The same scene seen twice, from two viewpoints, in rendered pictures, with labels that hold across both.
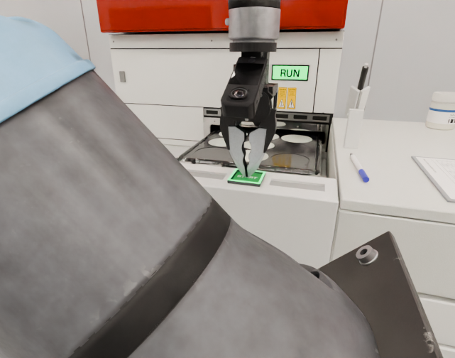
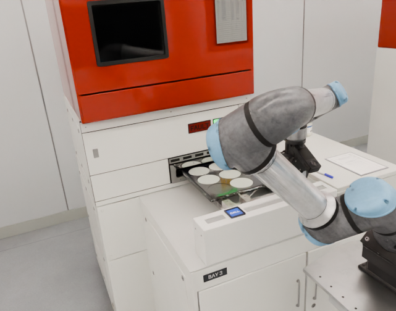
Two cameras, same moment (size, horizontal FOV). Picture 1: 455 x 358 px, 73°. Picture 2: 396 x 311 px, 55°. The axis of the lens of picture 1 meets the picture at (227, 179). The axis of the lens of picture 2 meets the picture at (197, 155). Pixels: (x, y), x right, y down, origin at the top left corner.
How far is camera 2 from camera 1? 1.16 m
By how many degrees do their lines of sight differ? 36
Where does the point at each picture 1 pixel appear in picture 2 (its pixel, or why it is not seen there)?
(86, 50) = not seen: outside the picture
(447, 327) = not seen: hidden behind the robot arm
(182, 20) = (155, 103)
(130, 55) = (102, 135)
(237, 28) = (298, 137)
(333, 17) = (248, 89)
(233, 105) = (315, 168)
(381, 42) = not seen: hidden behind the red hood
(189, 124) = (158, 174)
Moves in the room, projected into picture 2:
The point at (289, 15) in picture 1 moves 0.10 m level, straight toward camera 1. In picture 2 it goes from (225, 91) to (238, 94)
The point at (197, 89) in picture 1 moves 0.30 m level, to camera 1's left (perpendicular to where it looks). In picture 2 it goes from (162, 146) to (104, 166)
